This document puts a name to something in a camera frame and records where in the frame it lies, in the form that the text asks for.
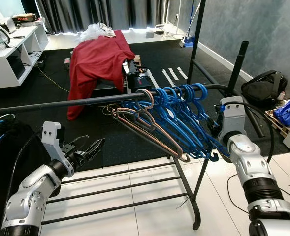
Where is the dark grey curtain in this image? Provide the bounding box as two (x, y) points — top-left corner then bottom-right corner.
(36, 0), (194, 34)

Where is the red cloth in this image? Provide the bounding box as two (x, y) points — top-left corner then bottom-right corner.
(67, 30), (135, 121)

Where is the wooden pallet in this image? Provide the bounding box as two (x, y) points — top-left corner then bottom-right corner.
(264, 109), (290, 138)

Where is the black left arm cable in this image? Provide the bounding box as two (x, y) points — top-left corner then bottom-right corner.
(7, 132), (46, 202)

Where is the blue broom with dustpan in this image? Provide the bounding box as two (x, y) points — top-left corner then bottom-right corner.
(179, 0), (204, 48)

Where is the white wire hanger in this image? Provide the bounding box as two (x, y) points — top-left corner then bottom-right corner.
(0, 114), (16, 124)

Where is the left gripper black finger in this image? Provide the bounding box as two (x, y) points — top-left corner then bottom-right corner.
(78, 147), (101, 168)
(81, 138), (106, 154)

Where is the white shelf unit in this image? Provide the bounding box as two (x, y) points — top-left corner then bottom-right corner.
(0, 22), (49, 90)

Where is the device with red display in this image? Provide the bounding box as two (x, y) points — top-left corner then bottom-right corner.
(12, 14), (37, 23)

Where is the black metal stand pole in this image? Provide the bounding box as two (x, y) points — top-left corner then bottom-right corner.
(187, 0), (234, 85)

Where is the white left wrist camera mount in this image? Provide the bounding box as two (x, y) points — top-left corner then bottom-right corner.
(41, 121), (75, 177)

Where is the black metal clothes rack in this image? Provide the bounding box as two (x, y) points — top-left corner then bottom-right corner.
(0, 42), (263, 231)

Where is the white plastic bag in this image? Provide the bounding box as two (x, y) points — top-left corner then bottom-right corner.
(78, 22), (117, 42)

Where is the black equipment box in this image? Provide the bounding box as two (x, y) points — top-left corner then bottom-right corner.
(93, 54), (158, 96)

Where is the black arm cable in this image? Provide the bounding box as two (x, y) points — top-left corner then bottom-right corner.
(7, 132), (46, 202)
(236, 101), (276, 165)

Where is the blue bag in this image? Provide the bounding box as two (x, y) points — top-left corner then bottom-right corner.
(273, 91), (290, 127)

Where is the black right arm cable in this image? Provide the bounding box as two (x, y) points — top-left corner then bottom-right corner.
(236, 101), (276, 165)

